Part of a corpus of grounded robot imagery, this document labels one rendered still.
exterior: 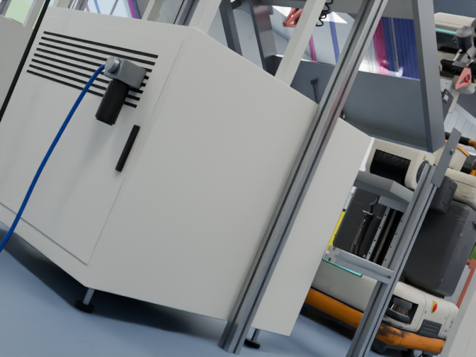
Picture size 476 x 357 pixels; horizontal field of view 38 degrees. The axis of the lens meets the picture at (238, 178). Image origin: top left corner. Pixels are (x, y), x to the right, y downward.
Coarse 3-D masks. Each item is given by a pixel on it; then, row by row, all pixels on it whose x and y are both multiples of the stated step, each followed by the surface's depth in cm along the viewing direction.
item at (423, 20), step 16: (416, 0) 181; (432, 0) 184; (416, 16) 183; (432, 16) 186; (416, 32) 186; (432, 32) 188; (416, 48) 188; (432, 48) 189; (432, 64) 191; (432, 80) 193; (432, 96) 195; (432, 112) 197; (432, 128) 198; (432, 144) 200
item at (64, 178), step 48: (48, 0) 179; (48, 48) 181; (96, 48) 164; (144, 48) 149; (288, 48) 161; (48, 96) 173; (96, 96) 157; (144, 96) 144; (0, 144) 183; (48, 144) 166; (96, 144) 151; (0, 192) 175; (48, 192) 159; (96, 192) 145; (96, 240) 140
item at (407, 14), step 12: (264, 0) 234; (276, 0) 229; (288, 0) 225; (300, 0) 215; (336, 0) 208; (348, 0) 205; (360, 0) 201; (396, 0) 191; (408, 0) 188; (348, 12) 207; (384, 12) 196; (396, 12) 193; (408, 12) 190
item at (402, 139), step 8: (344, 120) 231; (360, 128) 223; (368, 128) 222; (376, 128) 221; (376, 136) 217; (384, 136) 215; (392, 136) 214; (400, 136) 213; (408, 136) 211; (400, 144) 210; (408, 144) 208; (416, 144) 206; (424, 144) 205
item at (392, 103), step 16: (304, 64) 234; (320, 64) 227; (304, 80) 238; (320, 80) 231; (368, 80) 214; (384, 80) 209; (400, 80) 204; (416, 80) 199; (320, 96) 235; (352, 96) 223; (368, 96) 217; (384, 96) 212; (400, 96) 207; (416, 96) 202; (352, 112) 226; (368, 112) 220; (384, 112) 215; (400, 112) 210; (416, 112) 205; (384, 128) 218; (400, 128) 213; (416, 128) 208
